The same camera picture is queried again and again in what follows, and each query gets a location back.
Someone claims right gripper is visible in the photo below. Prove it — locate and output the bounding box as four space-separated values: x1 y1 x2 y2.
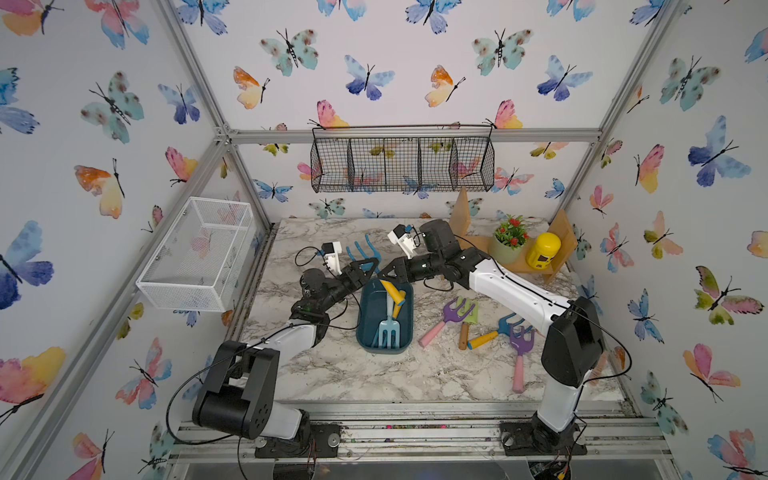
375 255 445 285

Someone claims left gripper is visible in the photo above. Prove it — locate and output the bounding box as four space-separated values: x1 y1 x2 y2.
316 259 375 317

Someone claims blue rake yellow handle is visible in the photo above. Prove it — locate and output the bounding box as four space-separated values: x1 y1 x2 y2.
390 290 406 320

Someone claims teal plastic storage box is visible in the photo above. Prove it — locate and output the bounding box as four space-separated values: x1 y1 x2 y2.
356 279 414 355

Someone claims light blue fork white handle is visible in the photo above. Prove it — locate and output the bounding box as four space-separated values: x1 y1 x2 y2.
372 297 400 350

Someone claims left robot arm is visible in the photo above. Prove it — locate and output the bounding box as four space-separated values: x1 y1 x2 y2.
192 258 379 443

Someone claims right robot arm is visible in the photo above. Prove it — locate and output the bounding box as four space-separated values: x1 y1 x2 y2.
379 219 604 433

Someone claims potted red flower plant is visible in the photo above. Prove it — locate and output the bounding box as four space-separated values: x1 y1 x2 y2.
488 215 530 265

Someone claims yellow canister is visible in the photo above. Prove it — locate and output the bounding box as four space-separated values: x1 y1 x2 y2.
526 232 562 270

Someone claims wooden shelf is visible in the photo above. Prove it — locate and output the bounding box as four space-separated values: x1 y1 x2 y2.
449 188 577 286

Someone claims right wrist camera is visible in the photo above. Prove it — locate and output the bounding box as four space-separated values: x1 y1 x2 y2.
387 224 420 259

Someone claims purple rake pink handle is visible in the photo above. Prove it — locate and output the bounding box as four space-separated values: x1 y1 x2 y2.
418 297 475 348
510 325 536 394

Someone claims black wire wall basket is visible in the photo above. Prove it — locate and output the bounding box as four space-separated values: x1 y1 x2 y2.
308 124 496 199

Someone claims white mesh wall basket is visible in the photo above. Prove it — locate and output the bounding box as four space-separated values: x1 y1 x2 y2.
136 197 256 313

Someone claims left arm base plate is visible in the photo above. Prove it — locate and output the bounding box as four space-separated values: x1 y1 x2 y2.
254 422 341 459

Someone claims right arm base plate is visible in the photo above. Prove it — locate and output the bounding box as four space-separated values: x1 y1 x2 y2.
499 415 587 457

